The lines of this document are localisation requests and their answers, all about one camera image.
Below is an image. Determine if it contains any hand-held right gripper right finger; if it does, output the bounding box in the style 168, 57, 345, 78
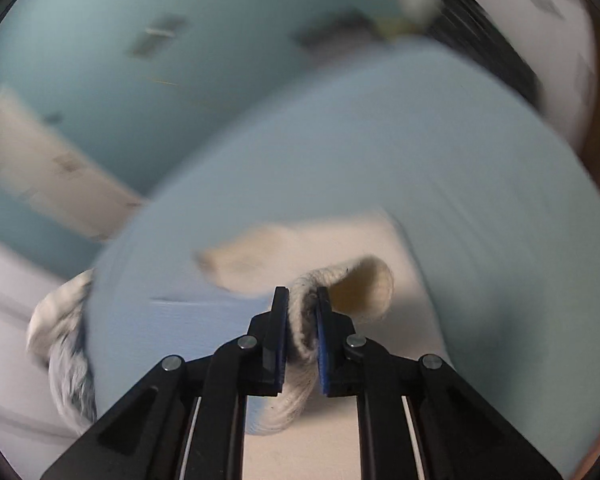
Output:
316, 286, 566, 480

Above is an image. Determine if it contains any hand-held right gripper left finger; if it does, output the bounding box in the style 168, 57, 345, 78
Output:
40, 286, 289, 480

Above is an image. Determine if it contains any cream knitted sweater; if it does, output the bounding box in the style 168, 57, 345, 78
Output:
195, 212, 456, 480

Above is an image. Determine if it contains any pile of white grey clothes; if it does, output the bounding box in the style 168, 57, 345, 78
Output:
26, 269, 98, 433

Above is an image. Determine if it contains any light blue bed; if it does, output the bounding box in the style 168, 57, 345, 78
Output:
87, 45, 600, 480

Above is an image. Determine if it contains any white wardrobe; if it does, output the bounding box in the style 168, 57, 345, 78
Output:
0, 235, 96, 466

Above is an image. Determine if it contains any white door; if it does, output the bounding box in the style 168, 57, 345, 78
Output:
0, 87, 146, 241

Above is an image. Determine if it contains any black flat object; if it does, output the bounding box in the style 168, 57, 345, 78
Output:
290, 10, 376, 47

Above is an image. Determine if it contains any black plastic bag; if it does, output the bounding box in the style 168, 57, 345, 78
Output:
427, 0, 543, 111

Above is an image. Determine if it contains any white cabinet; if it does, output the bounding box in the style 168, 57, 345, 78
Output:
460, 0, 600, 146

